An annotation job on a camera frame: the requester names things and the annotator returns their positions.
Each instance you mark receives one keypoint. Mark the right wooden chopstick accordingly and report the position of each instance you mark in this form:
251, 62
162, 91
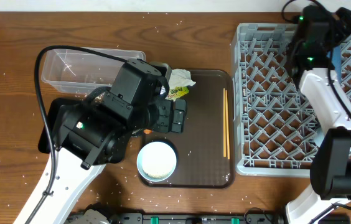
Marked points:
227, 125

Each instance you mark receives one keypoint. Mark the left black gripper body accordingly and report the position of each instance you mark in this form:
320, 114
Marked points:
172, 116

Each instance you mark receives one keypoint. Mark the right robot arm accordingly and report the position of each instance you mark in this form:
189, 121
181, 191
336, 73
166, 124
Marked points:
309, 64

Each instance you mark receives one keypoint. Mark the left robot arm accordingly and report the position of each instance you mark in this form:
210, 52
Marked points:
133, 96

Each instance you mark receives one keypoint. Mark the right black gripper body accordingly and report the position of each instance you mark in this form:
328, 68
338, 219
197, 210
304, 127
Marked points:
348, 16

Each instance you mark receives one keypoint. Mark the wooden chopstick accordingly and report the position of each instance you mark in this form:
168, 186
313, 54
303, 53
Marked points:
227, 125
224, 127

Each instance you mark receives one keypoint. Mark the left wooden chopstick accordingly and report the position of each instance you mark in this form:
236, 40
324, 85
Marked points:
224, 127

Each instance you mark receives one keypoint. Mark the crumpled white tissue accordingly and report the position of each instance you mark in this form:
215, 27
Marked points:
180, 78

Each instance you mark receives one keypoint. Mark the grey dishwasher rack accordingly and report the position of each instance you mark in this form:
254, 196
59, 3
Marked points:
273, 123

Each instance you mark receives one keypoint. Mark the black plastic tray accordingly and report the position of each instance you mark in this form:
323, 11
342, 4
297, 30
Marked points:
46, 137

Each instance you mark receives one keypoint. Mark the small blue cup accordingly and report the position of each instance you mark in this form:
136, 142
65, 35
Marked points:
319, 136

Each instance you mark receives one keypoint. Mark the orange carrot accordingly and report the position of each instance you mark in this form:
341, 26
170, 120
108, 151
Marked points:
147, 131

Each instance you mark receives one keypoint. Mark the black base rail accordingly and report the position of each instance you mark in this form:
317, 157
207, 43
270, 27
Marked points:
138, 218

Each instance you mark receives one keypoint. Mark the dark brown serving tray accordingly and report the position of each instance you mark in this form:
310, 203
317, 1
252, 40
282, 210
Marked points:
199, 149

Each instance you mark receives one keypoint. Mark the light blue rice bowl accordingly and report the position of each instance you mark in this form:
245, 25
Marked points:
156, 161

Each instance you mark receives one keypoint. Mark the large blue plate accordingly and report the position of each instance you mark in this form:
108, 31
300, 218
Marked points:
335, 56

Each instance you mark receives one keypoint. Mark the clear plastic bin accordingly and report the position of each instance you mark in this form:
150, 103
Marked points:
76, 72

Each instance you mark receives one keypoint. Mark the green snack wrapper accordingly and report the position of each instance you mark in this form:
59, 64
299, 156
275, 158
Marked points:
177, 93

